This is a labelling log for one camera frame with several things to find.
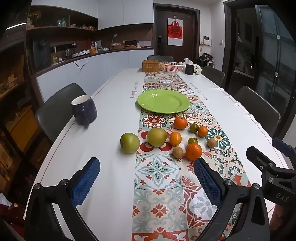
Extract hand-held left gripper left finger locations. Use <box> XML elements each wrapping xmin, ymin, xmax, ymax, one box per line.
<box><xmin>24</xmin><ymin>157</ymin><xmax>101</xmax><ymax>241</ymax></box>

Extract patterned table runner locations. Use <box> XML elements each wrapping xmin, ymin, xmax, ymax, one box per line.
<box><xmin>132</xmin><ymin>71</ymin><xmax>251</xmax><ymax>241</ymax></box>

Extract wicker box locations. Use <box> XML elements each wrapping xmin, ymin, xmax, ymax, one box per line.
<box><xmin>142</xmin><ymin>60</ymin><xmax>160</xmax><ymax>73</ymax></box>

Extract white crumpled cloth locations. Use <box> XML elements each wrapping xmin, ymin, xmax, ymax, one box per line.
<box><xmin>184</xmin><ymin>58</ymin><xmax>204</xmax><ymax>74</ymax></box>

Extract green apple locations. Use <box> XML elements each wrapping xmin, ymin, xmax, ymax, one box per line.
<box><xmin>120</xmin><ymin>133</ymin><xmax>140</xmax><ymax>154</ymax></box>

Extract glass sliding door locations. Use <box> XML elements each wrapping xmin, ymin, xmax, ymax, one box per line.
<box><xmin>254</xmin><ymin>5</ymin><xmax>296</xmax><ymax>121</ymax></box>

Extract wooden storage shelf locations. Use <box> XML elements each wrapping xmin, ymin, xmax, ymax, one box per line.
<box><xmin>0</xmin><ymin>35</ymin><xmax>54</xmax><ymax>193</ymax></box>

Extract black cable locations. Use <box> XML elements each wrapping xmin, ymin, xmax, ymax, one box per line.
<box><xmin>73</xmin><ymin>51</ymin><xmax>91</xmax><ymax>70</ymax></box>

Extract dark red cloth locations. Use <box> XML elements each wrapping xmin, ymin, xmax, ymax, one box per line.
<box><xmin>0</xmin><ymin>203</ymin><xmax>26</xmax><ymax>232</ymax></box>

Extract black mug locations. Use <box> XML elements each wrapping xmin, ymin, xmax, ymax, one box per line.
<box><xmin>185</xmin><ymin>64</ymin><xmax>198</xmax><ymax>76</ymax></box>

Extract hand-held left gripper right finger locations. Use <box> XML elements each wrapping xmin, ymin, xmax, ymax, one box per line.
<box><xmin>193</xmin><ymin>158</ymin><xmax>270</xmax><ymax>241</ymax></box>

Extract dark blue mug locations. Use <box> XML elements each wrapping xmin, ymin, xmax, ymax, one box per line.
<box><xmin>71</xmin><ymin>94</ymin><xmax>98</xmax><ymax>127</ymax></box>

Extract red and white wall poster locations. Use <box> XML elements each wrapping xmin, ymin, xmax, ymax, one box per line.
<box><xmin>168</xmin><ymin>19</ymin><xmax>183</xmax><ymax>45</ymax></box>

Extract person's right hand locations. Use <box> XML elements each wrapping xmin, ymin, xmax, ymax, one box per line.
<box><xmin>269</xmin><ymin>204</ymin><xmax>287</xmax><ymax>232</ymax></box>

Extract white counter cabinet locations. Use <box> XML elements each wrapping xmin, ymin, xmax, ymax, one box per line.
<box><xmin>35</xmin><ymin>49</ymin><xmax>154</xmax><ymax>102</ymax></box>

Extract black water dispenser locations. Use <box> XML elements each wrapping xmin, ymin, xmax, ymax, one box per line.
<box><xmin>32</xmin><ymin>39</ymin><xmax>50</xmax><ymax>65</ymax></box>

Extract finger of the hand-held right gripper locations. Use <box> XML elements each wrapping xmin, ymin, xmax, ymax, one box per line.
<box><xmin>246</xmin><ymin>146</ymin><xmax>285</xmax><ymax>184</ymax></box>
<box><xmin>272</xmin><ymin>137</ymin><xmax>296</xmax><ymax>160</ymax></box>

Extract white upper cabinets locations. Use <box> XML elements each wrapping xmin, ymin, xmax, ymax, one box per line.
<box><xmin>30</xmin><ymin>0</ymin><xmax>154</xmax><ymax>30</ymax></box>

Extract black and white bag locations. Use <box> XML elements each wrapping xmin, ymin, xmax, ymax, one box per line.
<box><xmin>199</xmin><ymin>53</ymin><xmax>216</xmax><ymax>67</ymax></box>

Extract green plate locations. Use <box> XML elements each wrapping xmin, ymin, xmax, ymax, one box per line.
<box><xmin>137</xmin><ymin>89</ymin><xmax>190</xmax><ymax>114</ymax></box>

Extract grey chair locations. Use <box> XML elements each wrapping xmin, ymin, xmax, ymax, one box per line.
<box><xmin>35</xmin><ymin>83</ymin><xmax>93</xmax><ymax>142</ymax></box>
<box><xmin>234</xmin><ymin>86</ymin><xmax>281</xmax><ymax>138</ymax></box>
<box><xmin>201</xmin><ymin>66</ymin><xmax>226</xmax><ymax>88</ymax></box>
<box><xmin>147</xmin><ymin>55</ymin><xmax>174</xmax><ymax>62</ymax></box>

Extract yellow pear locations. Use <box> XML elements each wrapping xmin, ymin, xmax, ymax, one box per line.
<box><xmin>147</xmin><ymin>128</ymin><xmax>167</xmax><ymax>147</ymax></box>

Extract dark brown door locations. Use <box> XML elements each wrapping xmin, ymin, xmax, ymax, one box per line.
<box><xmin>154</xmin><ymin>5</ymin><xmax>200</xmax><ymax>65</ymax></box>

